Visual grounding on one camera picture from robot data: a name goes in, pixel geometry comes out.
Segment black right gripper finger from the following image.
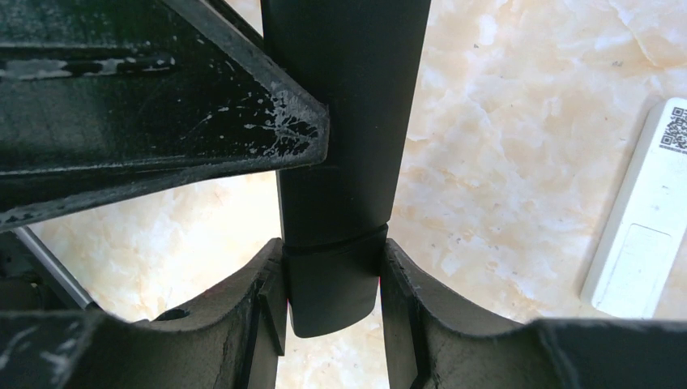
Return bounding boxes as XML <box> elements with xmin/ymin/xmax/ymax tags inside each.
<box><xmin>381</xmin><ymin>240</ymin><xmax>686</xmax><ymax>388</ymax></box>
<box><xmin>1</xmin><ymin>238</ymin><xmax>287</xmax><ymax>388</ymax></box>
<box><xmin>1</xmin><ymin>1</ymin><xmax>329</xmax><ymax>231</ymax></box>

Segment black battery cover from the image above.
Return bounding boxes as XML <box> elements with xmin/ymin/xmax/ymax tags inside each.
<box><xmin>283</xmin><ymin>224</ymin><xmax>388</xmax><ymax>338</ymax></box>

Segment white battery cover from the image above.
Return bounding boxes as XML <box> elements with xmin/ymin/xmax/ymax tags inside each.
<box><xmin>596</xmin><ymin>224</ymin><xmax>672</xmax><ymax>318</ymax></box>

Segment white remote control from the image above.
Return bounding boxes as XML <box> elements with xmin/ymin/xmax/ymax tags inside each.
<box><xmin>580</xmin><ymin>97</ymin><xmax>686</xmax><ymax>317</ymax></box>

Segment black remote control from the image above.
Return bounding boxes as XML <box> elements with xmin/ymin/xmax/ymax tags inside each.
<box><xmin>260</xmin><ymin>0</ymin><xmax>432</xmax><ymax>340</ymax></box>

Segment aluminium frame rail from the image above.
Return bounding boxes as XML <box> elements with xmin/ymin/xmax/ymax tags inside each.
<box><xmin>13</xmin><ymin>227</ymin><xmax>100</xmax><ymax>310</ymax></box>

